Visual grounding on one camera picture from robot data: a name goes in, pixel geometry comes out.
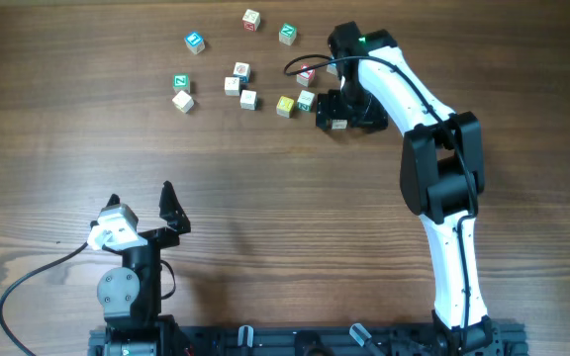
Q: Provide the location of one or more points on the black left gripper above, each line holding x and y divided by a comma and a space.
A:
169, 212

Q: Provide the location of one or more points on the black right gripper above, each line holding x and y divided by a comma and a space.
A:
328, 108

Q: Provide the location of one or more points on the wooden K letter block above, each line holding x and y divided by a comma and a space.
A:
339, 124

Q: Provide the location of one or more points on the green sided wooden block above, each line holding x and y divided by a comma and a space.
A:
306, 101

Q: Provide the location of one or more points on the red I letter block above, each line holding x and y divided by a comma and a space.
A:
306, 76

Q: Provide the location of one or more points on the wooden fish nine block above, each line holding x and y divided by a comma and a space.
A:
248, 99

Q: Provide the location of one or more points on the blue H letter block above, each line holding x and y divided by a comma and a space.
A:
331, 68

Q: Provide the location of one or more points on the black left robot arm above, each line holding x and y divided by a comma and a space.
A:
130, 295

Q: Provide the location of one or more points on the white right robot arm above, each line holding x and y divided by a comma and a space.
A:
441, 175

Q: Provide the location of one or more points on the yellow letter block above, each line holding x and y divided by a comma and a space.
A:
285, 106

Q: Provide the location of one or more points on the green N block top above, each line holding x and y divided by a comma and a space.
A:
287, 34

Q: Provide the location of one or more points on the plain wooden block left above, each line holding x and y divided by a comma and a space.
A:
183, 101

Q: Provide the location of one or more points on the blue sided picture block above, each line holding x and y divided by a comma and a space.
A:
242, 71

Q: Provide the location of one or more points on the wooden picture block centre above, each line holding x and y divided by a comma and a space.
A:
232, 86

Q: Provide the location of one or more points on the green Z letter block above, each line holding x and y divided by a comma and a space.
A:
181, 82

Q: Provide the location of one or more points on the red letter block top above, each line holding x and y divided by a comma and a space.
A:
251, 20

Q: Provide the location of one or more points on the blue I letter block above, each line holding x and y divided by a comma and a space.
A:
195, 42

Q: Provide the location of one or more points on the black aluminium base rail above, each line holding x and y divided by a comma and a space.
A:
168, 338

